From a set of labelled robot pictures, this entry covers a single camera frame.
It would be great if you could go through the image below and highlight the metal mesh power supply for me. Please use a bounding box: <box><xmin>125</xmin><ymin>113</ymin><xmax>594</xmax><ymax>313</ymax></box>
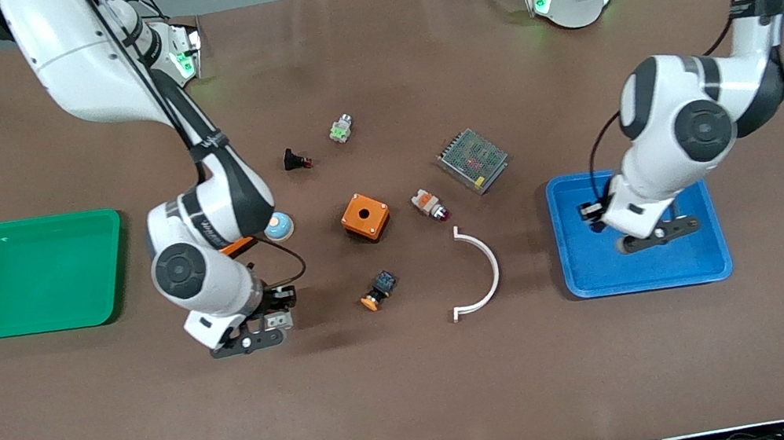
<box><xmin>432</xmin><ymin>123</ymin><xmax>515</xmax><ymax>202</ymax></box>

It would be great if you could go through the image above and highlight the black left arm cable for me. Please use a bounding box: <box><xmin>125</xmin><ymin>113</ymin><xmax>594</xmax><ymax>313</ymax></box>
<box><xmin>561</xmin><ymin>0</ymin><xmax>784</xmax><ymax>207</ymax></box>

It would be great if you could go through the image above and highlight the black button red tip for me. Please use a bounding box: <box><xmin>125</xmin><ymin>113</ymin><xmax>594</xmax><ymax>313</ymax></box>
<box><xmin>281</xmin><ymin>145</ymin><xmax>315</xmax><ymax>174</ymax></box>

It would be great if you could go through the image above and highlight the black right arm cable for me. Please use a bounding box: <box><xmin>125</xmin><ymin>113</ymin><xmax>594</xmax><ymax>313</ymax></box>
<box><xmin>80</xmin><ymin>0</ymin><xmax>310</xmax><ymax>312</ymax></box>

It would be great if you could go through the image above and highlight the blue plastic tray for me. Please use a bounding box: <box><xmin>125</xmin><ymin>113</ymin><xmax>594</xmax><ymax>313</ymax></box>
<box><xmin>543</xmin><ymin>150</ymin><xmax>736</xmax><ymax>307</ymax></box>

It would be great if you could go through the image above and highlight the green plastic tray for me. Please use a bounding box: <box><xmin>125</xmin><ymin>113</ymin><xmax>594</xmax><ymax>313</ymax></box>
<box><xmin>0</xmin><ymin>203</ymin><xmax>138</xmax><ymax>343</ymax></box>

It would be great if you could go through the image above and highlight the white circuit breaker red switch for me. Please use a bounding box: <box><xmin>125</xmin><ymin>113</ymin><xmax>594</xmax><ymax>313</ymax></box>
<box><xmin>263</xmin><ymin>309</ymin><xmax>295</xmax><ymax>332</ymax></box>

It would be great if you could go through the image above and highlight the brown table mat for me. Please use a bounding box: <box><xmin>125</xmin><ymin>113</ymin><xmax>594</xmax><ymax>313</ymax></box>
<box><xmin>0</xmin><ymin>0</ymin><xmax>784</xmax><ymax>440</ymax></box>

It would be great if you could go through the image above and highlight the green white pushbutton switch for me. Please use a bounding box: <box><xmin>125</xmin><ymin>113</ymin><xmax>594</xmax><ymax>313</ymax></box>
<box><xmin>326</xmin><ymin>112</ymin><xmax>357</xmax><ymax>145</ymax></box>

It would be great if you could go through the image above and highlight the large white curved bracket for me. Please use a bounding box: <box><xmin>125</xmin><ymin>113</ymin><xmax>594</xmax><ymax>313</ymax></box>
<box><xmin>438</xmin><ymin>220</ymin><xmax>508</xmax><ymax>324</ymax></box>

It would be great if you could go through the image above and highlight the orange white red indicator light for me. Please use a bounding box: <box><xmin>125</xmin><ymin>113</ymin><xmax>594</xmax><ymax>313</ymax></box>
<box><xmin>409</xmin><ymin>184</ymin><xmax>452</xmax><ymax>227</ymax></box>

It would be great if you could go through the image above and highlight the light blue dome button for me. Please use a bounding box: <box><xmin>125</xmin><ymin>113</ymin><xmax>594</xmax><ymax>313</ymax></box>
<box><xmin>261</xmin><ymin>209</ymin><xmax>297</xmax><ymax>245</ymax></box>

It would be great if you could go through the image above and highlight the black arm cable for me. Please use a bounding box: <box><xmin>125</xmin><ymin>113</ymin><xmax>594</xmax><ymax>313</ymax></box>
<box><xmin>80</xmin><ymin>0</ymin><xmax>310</xmax><ymax>312</ymax></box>
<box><xmin>561</xmin><ymin>0</ymin><xmax>784</xmax><ymax>207</ymax></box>

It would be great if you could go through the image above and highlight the orange button enclosure box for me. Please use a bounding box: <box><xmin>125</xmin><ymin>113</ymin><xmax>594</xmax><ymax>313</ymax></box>
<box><xmin>218</xmin><ymin>233</ymin><xmax>260</xmax><ymax>260</ymax></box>
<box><xmin>336</xmin><ymin>189</ymin><xmax>395</xmax><ymax>248</ymax></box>

